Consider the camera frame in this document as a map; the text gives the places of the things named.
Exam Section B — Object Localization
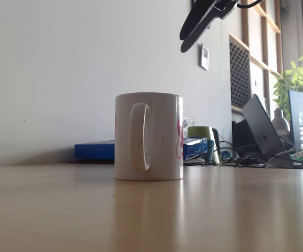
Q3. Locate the green cup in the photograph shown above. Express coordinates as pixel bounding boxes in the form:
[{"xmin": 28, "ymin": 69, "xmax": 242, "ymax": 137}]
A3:
[{"xmin": 187, "ymin": 126, "xmax": 221, "ymax": 163}]

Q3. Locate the black grille panel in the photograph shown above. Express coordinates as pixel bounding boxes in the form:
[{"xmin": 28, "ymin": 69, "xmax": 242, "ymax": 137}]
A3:
[{"xmin": 229, "ymin": 36, "xmax": 252, "ymax": 109}]

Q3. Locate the wooden shelf unit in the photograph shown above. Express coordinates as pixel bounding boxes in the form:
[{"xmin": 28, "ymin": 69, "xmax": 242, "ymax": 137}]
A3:
[{"xmin": 229, "ymin": 0, "xmax": 284, "ymax": 113}]

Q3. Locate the green potted plant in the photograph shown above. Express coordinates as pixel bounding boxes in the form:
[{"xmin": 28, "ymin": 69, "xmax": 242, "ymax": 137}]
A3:
[{"xmin": 271, "ymin": 54, "xmax": 303, "ymax": 113}]

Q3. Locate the white mug with pink print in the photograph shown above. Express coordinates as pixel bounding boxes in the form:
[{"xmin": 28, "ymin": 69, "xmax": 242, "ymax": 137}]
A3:
[{"xmin": 113, "ymin": 92, "xmax": 184, "ymax": 182}]

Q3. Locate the black box behind laptop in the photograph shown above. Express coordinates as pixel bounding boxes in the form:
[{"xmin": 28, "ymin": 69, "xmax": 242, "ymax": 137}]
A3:
[{"xmin": 232, "ymin": 119, "xmax": 259, "ymax": 156}]

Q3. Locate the grey laptop on stand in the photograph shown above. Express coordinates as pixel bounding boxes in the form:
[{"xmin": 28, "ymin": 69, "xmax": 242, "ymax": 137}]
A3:
[{"xmin": 242, "ymin": 94, "xmax": 295, "ymax": 169}]

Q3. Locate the white desk lamp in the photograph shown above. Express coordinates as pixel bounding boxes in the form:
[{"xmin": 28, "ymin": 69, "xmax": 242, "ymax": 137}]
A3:
[{"xmin": 271, "ymin": 108, "xmax": 291, "ymax": 136}]

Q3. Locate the dark flat monitor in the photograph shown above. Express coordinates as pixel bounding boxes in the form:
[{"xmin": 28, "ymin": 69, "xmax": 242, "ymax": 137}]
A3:
[{"xmin": 287, "ymin": 90, "xmax": 303, "ymax": 153}]

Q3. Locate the blue folder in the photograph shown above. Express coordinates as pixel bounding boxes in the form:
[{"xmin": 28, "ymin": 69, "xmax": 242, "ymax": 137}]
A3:
[{"xmin": 74, "ymin": 136, "xmax": 209, "ymax": 161}]

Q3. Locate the black camera cable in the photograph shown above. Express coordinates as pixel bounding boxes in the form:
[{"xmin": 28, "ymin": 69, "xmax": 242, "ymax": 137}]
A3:
[{"xmin": 236, "ymin": 0, "xmax": 264, "ymax": 9}]

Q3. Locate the black desk cable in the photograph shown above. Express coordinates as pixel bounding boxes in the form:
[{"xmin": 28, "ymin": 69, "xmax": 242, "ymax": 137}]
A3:
[{"xmin": 234, "ymin": 155, "xmax": 269, "ymax": 168}]

